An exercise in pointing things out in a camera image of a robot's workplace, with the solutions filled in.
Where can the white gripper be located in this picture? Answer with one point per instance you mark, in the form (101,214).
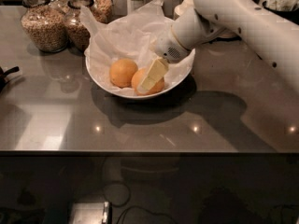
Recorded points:
(167,48)

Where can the orange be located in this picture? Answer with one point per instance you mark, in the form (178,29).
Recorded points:
(159,86)
(122,71)

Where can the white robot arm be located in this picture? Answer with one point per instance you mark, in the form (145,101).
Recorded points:
(274,39)

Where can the white ceramic bowl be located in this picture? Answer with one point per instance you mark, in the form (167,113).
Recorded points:
(176,74)

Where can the white crumpled paper liner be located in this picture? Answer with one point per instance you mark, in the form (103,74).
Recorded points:
(132,36)

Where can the tall stack of paper bowls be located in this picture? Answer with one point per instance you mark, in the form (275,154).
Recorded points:
(181,8)

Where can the short stack of paper bowls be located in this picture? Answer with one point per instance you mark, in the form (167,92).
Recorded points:
(228,34)

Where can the back glass cereal jar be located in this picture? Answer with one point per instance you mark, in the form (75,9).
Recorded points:
(103,10)

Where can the middle glass cereal jar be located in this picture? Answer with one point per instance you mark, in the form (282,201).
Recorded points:
(77,32)

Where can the large glass cereal jar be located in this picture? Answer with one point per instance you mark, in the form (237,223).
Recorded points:
(44,25)

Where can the black container with packets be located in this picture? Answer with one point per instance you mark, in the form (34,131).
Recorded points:
(287,9)

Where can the metal box under table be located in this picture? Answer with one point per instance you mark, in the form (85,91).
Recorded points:
(90,213)

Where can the black handle at left edge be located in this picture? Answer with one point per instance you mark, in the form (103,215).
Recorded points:
(4,74)

